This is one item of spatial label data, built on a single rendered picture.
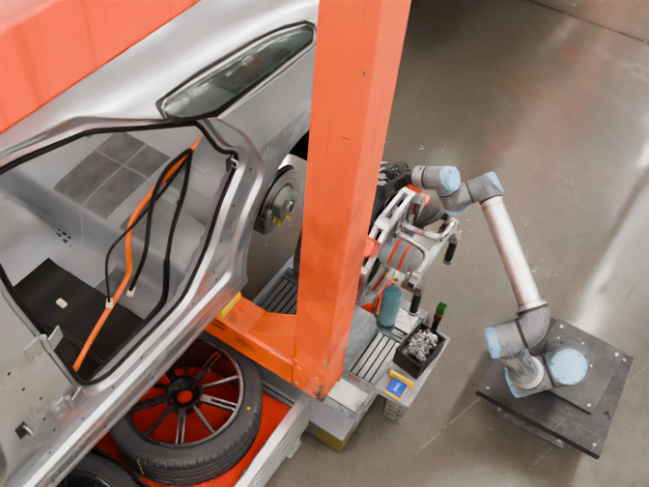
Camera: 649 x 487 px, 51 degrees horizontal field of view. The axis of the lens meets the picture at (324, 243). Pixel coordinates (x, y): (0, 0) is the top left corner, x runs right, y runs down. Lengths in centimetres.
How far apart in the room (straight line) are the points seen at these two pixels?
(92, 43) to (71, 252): 228
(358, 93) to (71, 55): 94
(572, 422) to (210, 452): 164
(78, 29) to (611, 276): 390
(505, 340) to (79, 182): 185
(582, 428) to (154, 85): 241
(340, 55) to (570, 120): 387
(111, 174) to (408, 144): 237
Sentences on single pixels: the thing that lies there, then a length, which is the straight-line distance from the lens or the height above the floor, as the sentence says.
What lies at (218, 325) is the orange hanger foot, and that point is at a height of 64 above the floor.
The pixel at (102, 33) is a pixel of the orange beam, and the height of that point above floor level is 266.
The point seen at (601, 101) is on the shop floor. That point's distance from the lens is 570.
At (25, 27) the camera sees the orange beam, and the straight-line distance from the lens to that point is 83.
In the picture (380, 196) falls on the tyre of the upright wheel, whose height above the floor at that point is 117.
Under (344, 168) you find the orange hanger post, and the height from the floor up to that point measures 186.
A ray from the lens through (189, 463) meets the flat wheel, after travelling 288.
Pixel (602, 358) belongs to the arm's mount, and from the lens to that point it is 345.
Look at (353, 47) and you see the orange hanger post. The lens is 164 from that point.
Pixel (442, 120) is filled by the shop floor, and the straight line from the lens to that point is 507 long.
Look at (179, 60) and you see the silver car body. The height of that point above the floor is 189.
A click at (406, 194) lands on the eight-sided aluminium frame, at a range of 288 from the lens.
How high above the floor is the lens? 315
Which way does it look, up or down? 50 degrees down
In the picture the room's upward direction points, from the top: 6 degrees clockwise
